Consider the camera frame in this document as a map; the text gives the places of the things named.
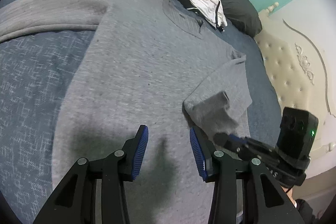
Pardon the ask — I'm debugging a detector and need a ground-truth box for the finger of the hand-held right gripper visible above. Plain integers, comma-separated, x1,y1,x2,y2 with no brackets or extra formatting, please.
213,132,248,153

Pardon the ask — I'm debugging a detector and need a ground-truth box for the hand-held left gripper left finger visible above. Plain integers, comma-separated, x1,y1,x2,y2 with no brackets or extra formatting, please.
33,124,149,224

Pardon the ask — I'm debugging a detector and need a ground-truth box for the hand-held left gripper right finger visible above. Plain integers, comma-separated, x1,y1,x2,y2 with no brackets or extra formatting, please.
189,126,305,224

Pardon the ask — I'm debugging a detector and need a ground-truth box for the grey knit sweater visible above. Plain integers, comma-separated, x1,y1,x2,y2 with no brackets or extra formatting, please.
0,0,252,224

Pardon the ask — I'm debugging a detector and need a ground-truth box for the person's right forearm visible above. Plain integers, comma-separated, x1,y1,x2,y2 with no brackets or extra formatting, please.
282,186,323,224

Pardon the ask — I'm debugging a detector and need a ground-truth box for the cream tufted headboard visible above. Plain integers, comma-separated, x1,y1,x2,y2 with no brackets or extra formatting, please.
253,2,336,182

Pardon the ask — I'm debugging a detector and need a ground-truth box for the bed with blue patterned sheet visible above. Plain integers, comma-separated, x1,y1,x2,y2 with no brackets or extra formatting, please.
0,0,282,224

